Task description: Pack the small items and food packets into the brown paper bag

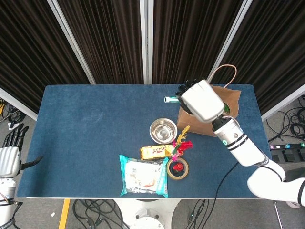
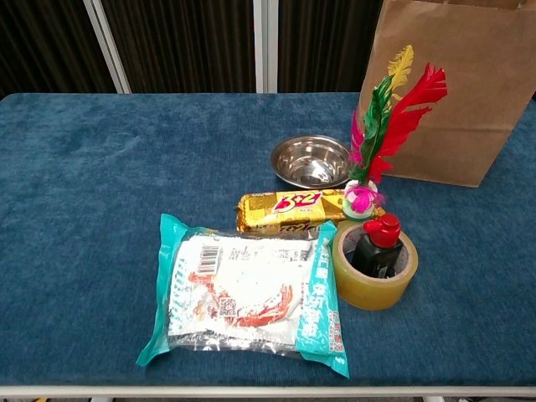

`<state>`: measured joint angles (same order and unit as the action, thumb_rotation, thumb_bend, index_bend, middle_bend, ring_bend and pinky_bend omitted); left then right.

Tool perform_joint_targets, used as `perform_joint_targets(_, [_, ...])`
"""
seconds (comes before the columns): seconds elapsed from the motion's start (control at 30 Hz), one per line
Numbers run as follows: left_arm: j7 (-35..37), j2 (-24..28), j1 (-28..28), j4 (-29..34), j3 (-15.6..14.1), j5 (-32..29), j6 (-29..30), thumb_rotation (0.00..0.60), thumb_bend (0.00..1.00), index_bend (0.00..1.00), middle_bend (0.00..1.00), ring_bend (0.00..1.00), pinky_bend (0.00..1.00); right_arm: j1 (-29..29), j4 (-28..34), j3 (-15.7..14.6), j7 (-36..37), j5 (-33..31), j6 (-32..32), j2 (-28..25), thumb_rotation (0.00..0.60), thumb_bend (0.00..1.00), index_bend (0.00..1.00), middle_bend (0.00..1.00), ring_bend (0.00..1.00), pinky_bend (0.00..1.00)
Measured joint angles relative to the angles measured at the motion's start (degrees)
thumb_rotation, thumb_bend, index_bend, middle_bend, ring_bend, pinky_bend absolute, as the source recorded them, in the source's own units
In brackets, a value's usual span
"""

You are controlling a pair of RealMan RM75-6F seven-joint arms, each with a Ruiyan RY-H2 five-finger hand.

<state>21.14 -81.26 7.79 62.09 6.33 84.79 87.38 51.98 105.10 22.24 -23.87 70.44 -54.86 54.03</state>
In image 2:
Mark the teal instant noodle packet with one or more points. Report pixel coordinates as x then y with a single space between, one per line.
243 285

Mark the blue velvet tablecloth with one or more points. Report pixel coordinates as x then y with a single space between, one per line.
104 209

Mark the brown tape roll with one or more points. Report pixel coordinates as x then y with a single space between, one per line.
364 293

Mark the colourful feather shuttlecock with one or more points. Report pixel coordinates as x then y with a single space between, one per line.
360 201

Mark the black bottle with red cap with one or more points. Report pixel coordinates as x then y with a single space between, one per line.
383 234

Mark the dark pleated curtain panel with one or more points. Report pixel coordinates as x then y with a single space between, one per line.
326 42
180 42
42 42

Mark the stainless steel bowl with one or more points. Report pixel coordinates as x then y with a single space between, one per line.
310 163

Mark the white partition frame post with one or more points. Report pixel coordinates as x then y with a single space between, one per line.
106 46
264 46

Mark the brown paper shopping bag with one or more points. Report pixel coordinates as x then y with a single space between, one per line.
452 104

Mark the gold biscuit pack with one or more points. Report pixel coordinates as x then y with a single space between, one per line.
285 209

